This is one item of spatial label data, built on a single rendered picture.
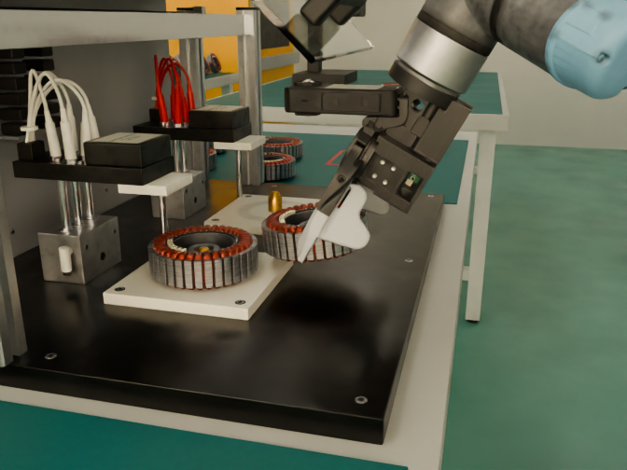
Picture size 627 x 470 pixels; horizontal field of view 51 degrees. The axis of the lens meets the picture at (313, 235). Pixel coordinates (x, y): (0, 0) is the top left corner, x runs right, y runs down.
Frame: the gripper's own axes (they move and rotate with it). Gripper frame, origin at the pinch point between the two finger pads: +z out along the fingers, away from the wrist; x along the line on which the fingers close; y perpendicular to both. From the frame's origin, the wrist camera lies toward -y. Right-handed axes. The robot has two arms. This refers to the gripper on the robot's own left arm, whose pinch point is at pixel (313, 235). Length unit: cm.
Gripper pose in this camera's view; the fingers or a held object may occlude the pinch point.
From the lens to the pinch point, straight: 69.7
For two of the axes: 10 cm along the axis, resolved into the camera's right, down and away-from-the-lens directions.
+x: 2.8, -3.1, 9.1
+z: -4.5, 7.9, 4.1
